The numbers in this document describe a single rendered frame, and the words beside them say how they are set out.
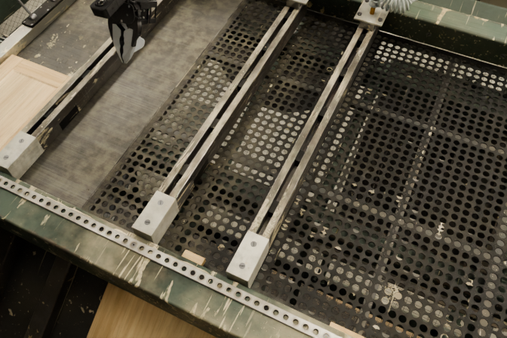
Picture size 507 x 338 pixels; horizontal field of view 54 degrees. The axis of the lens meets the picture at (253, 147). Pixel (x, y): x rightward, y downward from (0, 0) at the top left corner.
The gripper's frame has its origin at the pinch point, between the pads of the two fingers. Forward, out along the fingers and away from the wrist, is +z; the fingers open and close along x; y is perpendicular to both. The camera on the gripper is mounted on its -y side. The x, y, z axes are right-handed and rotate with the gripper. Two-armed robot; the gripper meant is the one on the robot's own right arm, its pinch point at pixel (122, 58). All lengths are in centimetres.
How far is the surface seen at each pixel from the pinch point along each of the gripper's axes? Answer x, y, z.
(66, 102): 35.4, 15.3, 26.0
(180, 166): -9.2, 15.5, 31.6
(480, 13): -64, 152, -13
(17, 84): 61, 18, 28
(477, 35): -69, 97, -11
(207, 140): -10.9, 25.4, 26.1
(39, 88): 53, 20, 27
